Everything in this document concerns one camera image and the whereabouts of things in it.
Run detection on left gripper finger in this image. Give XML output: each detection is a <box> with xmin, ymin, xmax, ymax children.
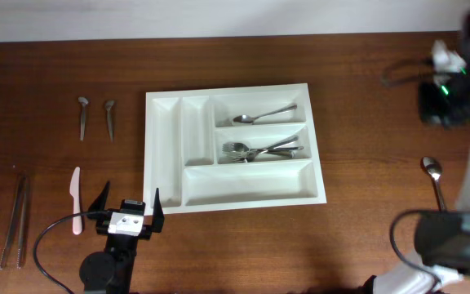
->
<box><xmin>151</xmin><ymin>188</ymin><xmax>165</xmax><ymax>233</ymax></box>
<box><xmin>88</xmin><ymin>180</ymin><xmax>110</xmax><ymax>212</ymax></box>

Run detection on steel tongs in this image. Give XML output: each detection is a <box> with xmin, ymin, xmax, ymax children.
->
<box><xmin>0</xmin><ymin>174</ymin><xmax>29</xmax><ymax>270</ymax></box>

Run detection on steel fork dark handle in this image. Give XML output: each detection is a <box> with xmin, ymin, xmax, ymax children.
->
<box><xmin>222</xmin><ymin>143</ymin><xmax>303</xmax><ymax>156</ymax></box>

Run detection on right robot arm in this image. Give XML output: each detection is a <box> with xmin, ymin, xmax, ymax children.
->
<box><xmin>359</xmin><ymin>12</ymin><xmax>470</xmax><ymax>293</ymax></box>

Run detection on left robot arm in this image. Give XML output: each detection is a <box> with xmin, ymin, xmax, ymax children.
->
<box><xmin>79</xmin><ymin>183</ymin><xmax>165</xmax><ymax>293</ymax></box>

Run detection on pink plastic knife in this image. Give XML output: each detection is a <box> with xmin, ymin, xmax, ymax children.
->
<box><xmin>69</xmin><ymin>167</ymin><xmax>83</xmax><ymax>235</ymax></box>

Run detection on white plastic cutlery tray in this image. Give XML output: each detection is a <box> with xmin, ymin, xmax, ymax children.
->
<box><xmin>143</xmin><ymin>83</ymin><xmax>326</xmax><ymax>216</ymax></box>

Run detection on small steel spoon right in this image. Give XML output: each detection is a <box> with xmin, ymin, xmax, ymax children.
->
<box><xmin>104</xmin><ymin>100</ymin><xmax>115</xmax><ymax>142</ymax></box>

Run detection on small steel spoon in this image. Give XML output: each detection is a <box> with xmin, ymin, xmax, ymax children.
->
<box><xmin>104</xmin><ymin>100</ymin><xmax>115</xmax><ymax>142</ymax></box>
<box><xmin>78</xmin><ymin>96</ymin><xmax>89</xmax><ymax>141</ymax></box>

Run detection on small steel spoon left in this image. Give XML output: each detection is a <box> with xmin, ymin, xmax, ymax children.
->
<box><xmin>78</xmin><ymin>96</ymin><xmax>89</xmax><ymax>141</ymax></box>

